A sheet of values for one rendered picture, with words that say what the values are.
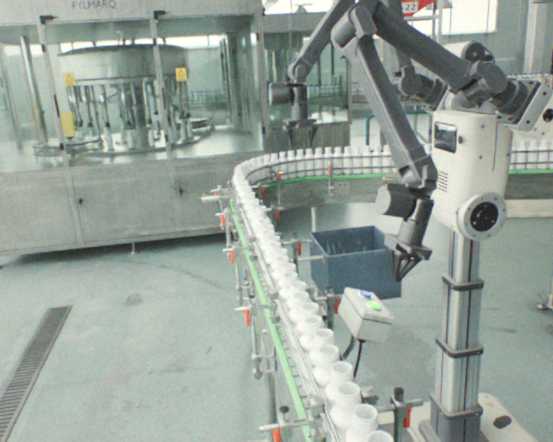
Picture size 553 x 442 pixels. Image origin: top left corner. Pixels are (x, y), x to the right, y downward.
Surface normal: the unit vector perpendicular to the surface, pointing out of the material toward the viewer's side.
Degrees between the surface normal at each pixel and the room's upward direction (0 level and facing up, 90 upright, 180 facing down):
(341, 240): 90
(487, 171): 101
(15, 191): 90
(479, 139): 90
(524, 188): 93
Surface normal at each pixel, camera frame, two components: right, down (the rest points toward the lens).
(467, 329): 0.17, 0.29
